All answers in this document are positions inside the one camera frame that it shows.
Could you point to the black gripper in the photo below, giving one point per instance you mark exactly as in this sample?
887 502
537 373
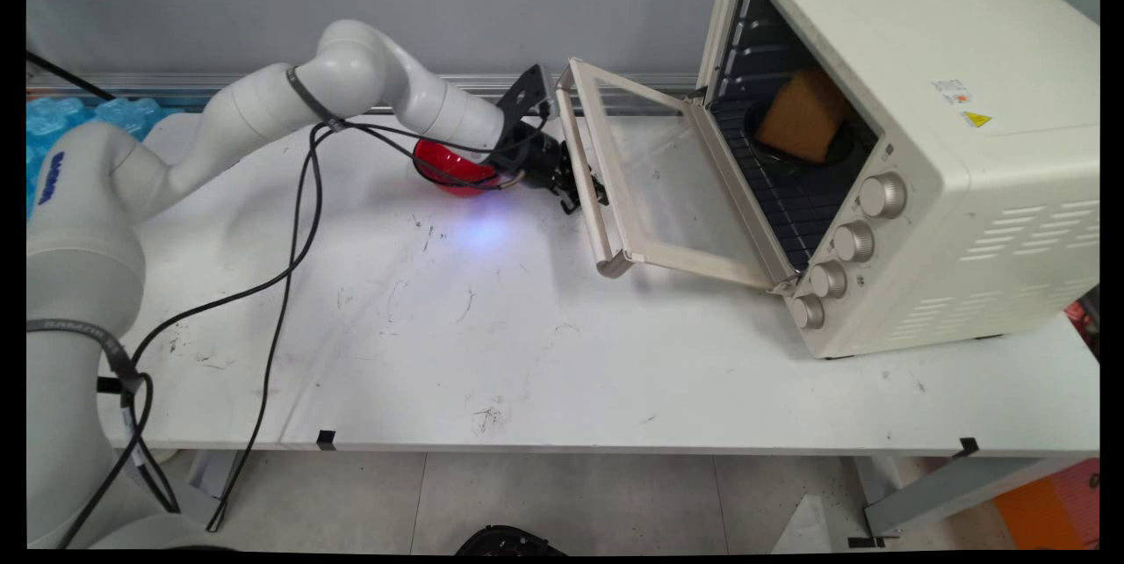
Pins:
540 158

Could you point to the glass oven door cream frame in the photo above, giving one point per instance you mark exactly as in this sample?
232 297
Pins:
667 177

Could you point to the black plate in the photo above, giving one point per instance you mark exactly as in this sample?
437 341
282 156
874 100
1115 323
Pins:
840 153

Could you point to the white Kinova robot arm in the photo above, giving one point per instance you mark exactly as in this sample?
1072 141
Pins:
263 98

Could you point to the red bowl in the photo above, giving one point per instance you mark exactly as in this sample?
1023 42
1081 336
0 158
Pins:
443 167

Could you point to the tan bread slice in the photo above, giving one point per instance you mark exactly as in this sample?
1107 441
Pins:
803 116

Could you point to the large silver oven knob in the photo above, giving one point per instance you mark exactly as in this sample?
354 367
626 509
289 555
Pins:
882 195

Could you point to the black round floor object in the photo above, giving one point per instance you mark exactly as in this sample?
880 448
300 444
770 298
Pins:
509 541

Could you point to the white label sticker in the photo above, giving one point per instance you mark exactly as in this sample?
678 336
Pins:
951 91

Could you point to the cream toaster oven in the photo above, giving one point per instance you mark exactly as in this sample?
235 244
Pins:
966 221

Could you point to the yellow warning sticker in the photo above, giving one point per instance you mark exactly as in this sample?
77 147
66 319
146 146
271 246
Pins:
976 119

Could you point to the red object beside table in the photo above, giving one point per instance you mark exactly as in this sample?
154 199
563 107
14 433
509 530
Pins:
1082 327

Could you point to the blue bubble wrap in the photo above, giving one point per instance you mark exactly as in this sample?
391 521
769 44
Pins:
61 125

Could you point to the orange box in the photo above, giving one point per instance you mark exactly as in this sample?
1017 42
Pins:
1049 507

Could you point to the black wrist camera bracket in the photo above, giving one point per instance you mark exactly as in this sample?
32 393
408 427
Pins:
525 94

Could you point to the grey table leg frame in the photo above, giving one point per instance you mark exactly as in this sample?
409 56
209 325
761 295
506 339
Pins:
948 494

